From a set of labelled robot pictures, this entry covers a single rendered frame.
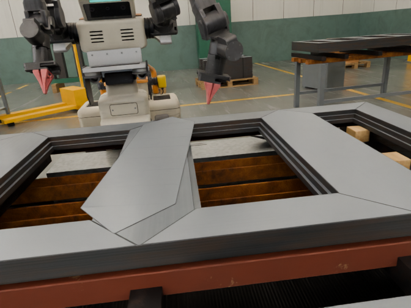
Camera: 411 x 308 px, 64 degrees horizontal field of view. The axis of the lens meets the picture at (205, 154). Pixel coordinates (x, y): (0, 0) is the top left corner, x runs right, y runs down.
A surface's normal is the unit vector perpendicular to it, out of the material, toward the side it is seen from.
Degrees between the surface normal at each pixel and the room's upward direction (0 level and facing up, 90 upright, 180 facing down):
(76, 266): 90
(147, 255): 90
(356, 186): 0
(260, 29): 90
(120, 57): 90
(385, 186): 0
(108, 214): 0
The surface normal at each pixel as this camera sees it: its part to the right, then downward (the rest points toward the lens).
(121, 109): 0.17, 0.47
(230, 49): 0.42, 0.40
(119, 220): -0.07, -0.93
